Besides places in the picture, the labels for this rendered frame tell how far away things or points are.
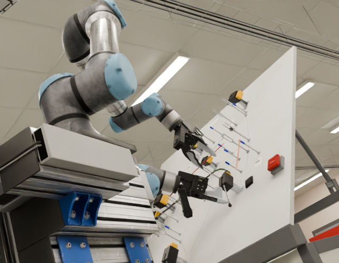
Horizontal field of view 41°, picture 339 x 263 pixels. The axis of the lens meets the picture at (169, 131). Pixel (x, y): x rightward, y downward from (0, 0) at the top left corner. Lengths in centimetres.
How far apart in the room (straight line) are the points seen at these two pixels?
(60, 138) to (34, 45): 338
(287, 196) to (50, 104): 82
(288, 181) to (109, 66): 75
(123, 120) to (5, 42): 248
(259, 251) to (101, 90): 76
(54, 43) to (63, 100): 302
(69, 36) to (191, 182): 68
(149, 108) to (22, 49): 262
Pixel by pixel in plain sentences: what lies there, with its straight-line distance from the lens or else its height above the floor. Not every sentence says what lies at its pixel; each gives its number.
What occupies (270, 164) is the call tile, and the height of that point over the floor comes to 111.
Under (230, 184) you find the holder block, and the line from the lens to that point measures 177.
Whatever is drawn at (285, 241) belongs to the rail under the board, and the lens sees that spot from 148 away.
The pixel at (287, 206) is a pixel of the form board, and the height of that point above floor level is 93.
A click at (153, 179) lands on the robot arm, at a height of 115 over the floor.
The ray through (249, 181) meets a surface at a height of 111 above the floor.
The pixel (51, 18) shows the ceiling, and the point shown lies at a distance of 395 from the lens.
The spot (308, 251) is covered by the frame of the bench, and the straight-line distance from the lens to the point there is 149.
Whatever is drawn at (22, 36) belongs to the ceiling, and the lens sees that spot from 407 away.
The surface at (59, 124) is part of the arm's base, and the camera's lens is 117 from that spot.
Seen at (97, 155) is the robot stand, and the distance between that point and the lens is 88.
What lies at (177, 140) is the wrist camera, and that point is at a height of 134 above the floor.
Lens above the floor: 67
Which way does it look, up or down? 24 degrees up
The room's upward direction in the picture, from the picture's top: 21 degrees counter-clockwise
